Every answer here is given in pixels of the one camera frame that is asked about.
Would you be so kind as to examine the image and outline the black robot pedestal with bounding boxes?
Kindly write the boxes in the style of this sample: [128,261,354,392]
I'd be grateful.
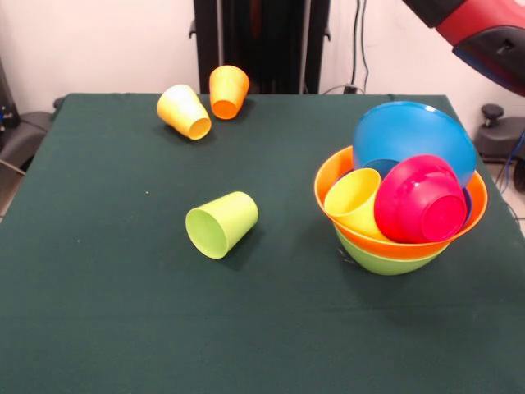
[189,0,332,95]

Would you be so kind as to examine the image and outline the yellow cup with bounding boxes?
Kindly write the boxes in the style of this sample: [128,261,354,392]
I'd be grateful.
[323,167,390,241]
[156,84,204,124]

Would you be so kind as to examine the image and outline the orange cup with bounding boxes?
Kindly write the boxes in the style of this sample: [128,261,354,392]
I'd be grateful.
[208,65,251,121]

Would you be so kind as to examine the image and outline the blue cable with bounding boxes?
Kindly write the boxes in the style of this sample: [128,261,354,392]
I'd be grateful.
[497,126,525,194]

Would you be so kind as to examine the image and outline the yellow-orange cup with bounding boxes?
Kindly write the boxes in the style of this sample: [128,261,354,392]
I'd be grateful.
[176,107,212,141]

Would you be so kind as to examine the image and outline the green cup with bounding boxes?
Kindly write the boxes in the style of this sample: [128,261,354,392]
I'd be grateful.
[185,190,259,260]

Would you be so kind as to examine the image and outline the blue bowl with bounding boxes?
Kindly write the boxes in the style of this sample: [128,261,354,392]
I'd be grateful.
[352,101,478,190]

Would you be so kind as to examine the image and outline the black hanging cables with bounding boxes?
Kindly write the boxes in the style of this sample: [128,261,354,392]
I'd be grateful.
[351,0,370,94]

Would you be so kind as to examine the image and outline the black equipment box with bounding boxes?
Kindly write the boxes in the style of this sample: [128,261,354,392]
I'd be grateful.
[0,57,20,139]

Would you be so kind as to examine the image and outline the dark green tablecloth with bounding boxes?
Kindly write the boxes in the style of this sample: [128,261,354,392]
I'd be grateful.
[0,93,525,394]

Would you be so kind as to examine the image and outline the green bowl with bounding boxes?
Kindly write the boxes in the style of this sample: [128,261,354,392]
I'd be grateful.
[334,225,446,276]

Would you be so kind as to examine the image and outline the purple bowl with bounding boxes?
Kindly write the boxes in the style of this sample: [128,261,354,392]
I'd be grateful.
[463,186,474,225]

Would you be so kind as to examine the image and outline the large orange bowl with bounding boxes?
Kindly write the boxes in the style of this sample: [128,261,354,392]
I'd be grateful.
[313,145,489,260]

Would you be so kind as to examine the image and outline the small pink bowl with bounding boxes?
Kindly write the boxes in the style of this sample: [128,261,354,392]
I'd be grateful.
[373,153,471,244]

